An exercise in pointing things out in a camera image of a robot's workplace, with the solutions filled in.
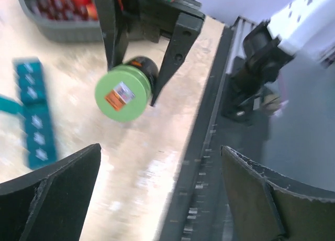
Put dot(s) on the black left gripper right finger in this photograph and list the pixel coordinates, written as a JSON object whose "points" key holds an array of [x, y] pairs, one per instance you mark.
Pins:
{"points": [[266, 205]]}

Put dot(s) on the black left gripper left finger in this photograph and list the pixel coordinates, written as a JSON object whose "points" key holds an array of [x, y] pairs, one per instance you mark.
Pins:
{"points": [[51, 203]]}

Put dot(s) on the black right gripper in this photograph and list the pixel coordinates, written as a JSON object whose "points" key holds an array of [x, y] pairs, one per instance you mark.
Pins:
{"points": [[181, 21]]}

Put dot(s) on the green pill bottle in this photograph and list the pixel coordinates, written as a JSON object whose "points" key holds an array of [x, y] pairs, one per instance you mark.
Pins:
{"points": [[123, 93]]}

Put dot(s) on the teal weekly pill organizer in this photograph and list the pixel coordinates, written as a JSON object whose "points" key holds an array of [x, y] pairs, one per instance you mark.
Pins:
{"points": [[34, 109]]}

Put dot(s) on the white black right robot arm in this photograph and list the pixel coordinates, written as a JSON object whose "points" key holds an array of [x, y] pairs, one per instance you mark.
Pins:
{"points": [[268, 47]]}

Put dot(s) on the grey fruit tray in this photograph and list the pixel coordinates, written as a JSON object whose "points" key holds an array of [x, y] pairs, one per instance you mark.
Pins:
{"points": [[64, 31]]}

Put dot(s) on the dark red grapes bunch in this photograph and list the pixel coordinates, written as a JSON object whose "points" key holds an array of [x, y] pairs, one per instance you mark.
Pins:
{"points": [[59, 10]]}

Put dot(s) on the black table edge rail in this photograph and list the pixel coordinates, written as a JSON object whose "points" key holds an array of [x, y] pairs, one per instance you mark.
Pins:
{"points": [[199, 208]]}

